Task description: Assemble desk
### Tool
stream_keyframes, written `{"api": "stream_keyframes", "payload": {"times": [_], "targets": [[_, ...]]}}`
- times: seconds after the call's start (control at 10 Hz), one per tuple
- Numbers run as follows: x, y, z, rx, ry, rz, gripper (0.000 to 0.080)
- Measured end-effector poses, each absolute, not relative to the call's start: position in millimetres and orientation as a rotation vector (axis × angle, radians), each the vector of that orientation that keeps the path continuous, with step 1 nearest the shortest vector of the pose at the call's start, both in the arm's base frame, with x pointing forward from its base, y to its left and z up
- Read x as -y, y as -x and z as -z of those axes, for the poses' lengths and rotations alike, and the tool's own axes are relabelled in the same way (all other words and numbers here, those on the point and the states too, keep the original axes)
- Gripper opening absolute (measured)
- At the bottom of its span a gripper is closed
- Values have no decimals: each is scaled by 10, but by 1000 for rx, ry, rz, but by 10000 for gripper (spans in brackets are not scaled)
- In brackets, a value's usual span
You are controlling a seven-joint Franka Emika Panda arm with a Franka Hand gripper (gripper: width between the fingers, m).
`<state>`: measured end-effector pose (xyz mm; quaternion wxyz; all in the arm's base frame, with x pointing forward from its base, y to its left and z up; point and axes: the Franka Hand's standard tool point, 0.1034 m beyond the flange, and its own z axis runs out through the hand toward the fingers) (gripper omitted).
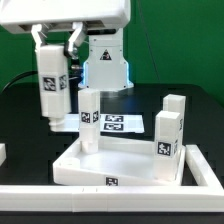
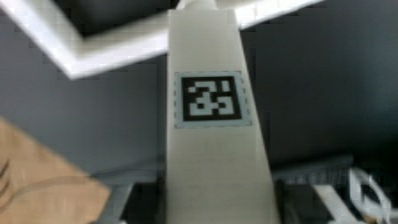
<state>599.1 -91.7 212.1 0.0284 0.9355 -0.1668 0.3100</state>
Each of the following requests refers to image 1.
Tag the white block at left edge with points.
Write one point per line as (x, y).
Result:
(2, 153)

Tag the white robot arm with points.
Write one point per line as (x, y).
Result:
(105, 69)

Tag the white desk top tray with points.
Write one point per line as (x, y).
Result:
(118, 162)

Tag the white marker tag plate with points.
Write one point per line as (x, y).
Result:
(108, 123)

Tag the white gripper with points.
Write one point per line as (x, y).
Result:
(36, 16)

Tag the white L-shaped corner fence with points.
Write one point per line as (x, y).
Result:
(206, 196)

